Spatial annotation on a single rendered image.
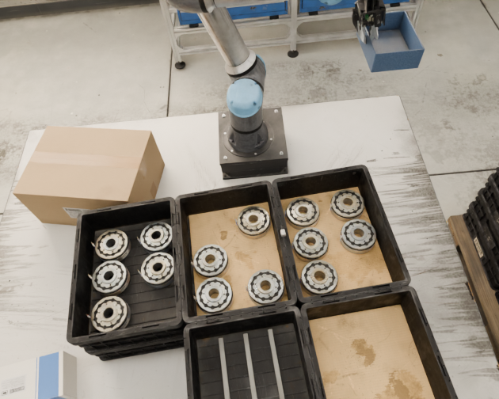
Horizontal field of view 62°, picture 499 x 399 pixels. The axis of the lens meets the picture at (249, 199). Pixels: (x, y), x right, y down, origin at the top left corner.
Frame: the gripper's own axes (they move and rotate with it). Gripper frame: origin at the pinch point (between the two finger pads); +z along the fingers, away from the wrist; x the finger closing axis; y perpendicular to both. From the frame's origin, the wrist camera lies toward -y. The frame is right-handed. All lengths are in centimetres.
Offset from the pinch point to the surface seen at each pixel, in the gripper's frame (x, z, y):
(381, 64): 2.6, 3.0, 9.8
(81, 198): -96, 10, 39
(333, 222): -18, 27, 49
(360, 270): -13, 28, 66
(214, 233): -55, 22, 51
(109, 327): -83, 16, 80
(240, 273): -47, 23, 65
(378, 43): 4.3, 5.8, -3.4
